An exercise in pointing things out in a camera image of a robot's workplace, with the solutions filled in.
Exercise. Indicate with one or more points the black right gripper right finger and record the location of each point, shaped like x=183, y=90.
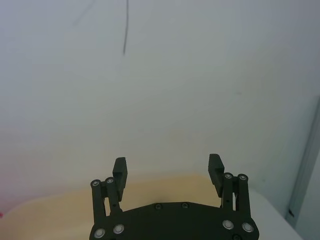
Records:
x=215, y=172

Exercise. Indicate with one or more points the grey striped post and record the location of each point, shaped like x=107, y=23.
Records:
x=306, y=160

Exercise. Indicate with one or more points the white table cloth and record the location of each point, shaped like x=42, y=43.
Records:
x=62, y=215

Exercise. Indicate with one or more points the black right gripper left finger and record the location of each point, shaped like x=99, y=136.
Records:
x=120, y=180

